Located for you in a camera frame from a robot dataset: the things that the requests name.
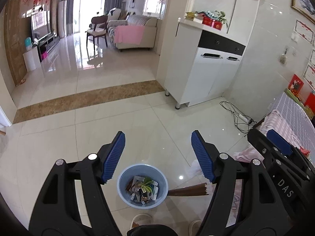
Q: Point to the pink checkered tablecloth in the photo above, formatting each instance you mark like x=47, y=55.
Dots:
x=279, y=124

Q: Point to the television screen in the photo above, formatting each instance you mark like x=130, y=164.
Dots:
x=40, y=25

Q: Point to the brown broom handle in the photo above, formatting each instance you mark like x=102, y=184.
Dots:
x=189, y=191

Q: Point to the gold framed picture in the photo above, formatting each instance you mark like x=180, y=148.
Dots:
x=304, y=7

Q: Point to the red photo frame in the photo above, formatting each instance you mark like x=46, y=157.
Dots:
x=295, y=85

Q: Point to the potted green plant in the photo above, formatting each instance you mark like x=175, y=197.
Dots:
x=220, y=19

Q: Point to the pink blanket on sofa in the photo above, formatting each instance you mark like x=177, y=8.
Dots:
x=129, y=34

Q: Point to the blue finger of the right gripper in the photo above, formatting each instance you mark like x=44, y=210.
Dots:
x=280, y=143

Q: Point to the white slipper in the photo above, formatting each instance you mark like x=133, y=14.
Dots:
x=141, y=219

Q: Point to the red gift box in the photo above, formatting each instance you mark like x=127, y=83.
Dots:
x=212, y=23

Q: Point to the green leaf vegetable scrap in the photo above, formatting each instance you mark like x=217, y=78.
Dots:
x=146, y=185

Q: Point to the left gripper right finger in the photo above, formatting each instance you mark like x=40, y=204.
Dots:
x=205, y=153

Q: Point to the white cylindrical air purifier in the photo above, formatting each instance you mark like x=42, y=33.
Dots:
x=29, y=61

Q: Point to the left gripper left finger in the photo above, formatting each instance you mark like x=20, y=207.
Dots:
x=112, y=156

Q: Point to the dark wooden chair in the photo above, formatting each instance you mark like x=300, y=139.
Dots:
x=98, y=28

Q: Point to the beige sofa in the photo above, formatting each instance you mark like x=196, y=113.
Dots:
x=149, y=36

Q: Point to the purple grid tablecloth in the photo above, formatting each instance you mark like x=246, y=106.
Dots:
x=292, y=113

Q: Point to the white black sideboard cabinet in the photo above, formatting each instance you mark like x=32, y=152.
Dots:
x=202, y=64

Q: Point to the blue plastic trash bin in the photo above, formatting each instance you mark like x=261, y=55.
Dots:
x=128, y=186

